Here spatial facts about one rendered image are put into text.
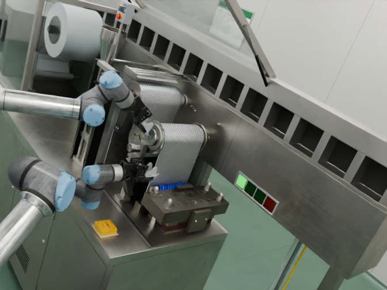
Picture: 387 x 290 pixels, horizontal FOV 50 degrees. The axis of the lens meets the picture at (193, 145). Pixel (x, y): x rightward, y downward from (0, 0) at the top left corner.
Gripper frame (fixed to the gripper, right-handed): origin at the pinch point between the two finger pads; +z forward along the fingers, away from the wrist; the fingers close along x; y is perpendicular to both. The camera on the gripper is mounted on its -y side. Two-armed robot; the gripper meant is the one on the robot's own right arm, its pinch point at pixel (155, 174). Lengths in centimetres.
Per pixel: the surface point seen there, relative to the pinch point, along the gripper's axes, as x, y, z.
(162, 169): -0.3, 2.7, 2.4
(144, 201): -5.9, -9.7, -6.5
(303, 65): 125, 38, 263
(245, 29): -14, 73, 6
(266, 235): 45, -109, 202
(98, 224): -8.8, -16.7, -29.1
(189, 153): -0.3, 10.6, 15.9
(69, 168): 38.1, -19.1, -20.6
